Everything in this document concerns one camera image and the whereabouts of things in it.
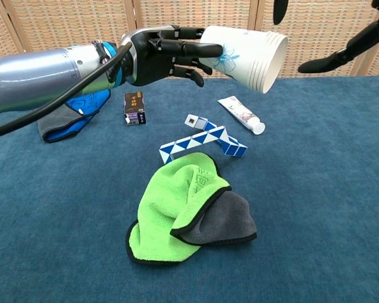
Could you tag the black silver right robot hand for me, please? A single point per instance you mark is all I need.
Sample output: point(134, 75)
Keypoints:
point(360, 41)

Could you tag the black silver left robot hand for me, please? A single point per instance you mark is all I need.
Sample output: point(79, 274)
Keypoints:
point(148, 60)

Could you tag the white paper cup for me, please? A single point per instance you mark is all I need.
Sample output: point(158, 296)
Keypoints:
point(252, 57)

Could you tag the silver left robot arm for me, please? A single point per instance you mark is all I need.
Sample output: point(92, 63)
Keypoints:
point(34, 79)

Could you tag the small black printed box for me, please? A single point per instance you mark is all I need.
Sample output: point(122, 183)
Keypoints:
point(134, 107)

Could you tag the woven bamboo folding screen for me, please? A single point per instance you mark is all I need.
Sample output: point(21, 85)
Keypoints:
point(66, 22)

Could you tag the blue white snake puzzle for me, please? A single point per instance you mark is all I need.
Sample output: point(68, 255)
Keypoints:
point(208, 135)

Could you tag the blue and grey microfibre cloth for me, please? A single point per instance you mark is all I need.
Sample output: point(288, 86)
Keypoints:
point(72, 123)

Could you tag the white toothpaste tube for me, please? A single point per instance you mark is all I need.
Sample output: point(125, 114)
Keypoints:
point(241, 113)

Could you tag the green and grey microfibre cloth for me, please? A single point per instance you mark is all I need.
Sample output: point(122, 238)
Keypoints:
point(170, 202)

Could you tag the dark blue table mat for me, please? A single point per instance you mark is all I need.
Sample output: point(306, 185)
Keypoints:
point(303, 189)

